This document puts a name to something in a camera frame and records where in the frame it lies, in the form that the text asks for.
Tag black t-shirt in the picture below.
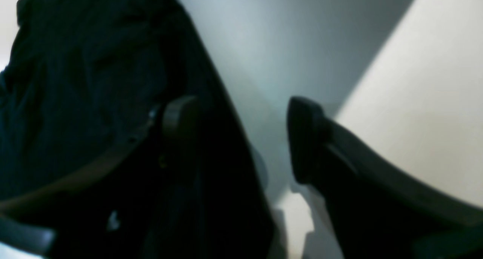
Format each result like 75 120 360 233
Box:
1 0 276 259

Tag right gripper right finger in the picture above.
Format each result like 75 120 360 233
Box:
287 97 483 259

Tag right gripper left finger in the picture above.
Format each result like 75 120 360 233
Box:
0 96 200 218

